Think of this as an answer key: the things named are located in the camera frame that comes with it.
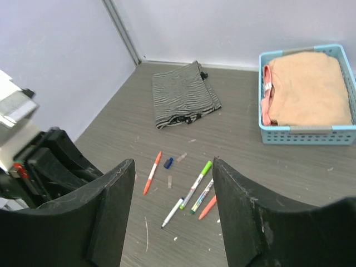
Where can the black white striped cloth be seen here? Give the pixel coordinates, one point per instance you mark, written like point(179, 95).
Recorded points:
point(183, 95)

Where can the salmon orange pen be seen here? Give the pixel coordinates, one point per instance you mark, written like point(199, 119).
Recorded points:
point(208, 207)

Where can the lime green pen cap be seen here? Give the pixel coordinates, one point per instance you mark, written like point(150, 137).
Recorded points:
point(206, 168)

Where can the clear orange pen cap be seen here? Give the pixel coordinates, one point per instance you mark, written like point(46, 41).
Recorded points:
point(169, 182)

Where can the orange highlighter pen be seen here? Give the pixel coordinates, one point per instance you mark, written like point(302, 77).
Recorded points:
point(152, 172)

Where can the small clear pen cap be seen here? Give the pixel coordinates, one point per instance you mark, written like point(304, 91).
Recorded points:
point(179, 159)

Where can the blue pen cap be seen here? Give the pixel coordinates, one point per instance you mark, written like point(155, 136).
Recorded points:
point(168, 163)

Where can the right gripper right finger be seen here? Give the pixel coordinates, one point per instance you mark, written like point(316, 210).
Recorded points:
point(263, 228)

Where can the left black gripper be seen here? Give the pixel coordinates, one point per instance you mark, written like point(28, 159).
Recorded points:
point(42, 168)

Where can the white pen lime end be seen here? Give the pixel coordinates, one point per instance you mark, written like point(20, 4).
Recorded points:
point(191, 192)

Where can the white marker green end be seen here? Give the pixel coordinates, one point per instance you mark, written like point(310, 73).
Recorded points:
point(202, 196)

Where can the light blue plastic basket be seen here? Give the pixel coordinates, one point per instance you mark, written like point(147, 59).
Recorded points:
point(310, 135)

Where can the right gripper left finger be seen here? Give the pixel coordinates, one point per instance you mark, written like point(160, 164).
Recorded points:
point(85, 227)

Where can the white pen blue end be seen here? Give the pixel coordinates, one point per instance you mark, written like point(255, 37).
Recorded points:
point(172, 212)

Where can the peach folded towel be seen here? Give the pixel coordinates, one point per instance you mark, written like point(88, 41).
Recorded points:
point(304, 89)

